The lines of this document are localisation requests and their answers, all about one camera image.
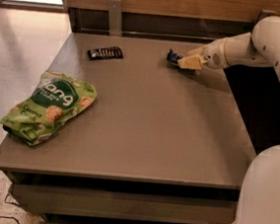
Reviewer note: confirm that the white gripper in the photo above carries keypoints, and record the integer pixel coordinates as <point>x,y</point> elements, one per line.
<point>213,57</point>

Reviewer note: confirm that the blue rxbar blueberry bar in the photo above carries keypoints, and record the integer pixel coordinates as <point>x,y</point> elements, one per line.
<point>173,57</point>

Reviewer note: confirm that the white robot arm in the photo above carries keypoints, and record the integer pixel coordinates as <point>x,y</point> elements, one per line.
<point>251,63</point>

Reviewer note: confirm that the green rice chip bag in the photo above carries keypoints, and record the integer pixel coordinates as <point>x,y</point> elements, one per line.
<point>56,99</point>

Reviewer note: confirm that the black snack bar wrapper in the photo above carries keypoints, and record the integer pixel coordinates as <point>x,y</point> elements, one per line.
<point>112,52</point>

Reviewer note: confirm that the grey drawer cabinet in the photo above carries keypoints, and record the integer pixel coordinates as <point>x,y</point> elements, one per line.
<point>152,130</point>

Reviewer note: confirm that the upper grey drawer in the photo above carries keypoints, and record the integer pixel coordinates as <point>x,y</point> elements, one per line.
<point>122,205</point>

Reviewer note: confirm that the right metal bracket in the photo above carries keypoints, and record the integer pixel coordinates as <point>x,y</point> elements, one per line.
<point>264,13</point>

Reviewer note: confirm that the metal bracket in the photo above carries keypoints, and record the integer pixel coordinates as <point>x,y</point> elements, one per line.
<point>114,17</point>
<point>264,13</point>

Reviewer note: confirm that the left metal bracket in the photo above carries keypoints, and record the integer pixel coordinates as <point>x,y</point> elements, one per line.
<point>114,17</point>

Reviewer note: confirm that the horizontal metal rail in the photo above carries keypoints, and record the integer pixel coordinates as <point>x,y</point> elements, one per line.
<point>136,34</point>

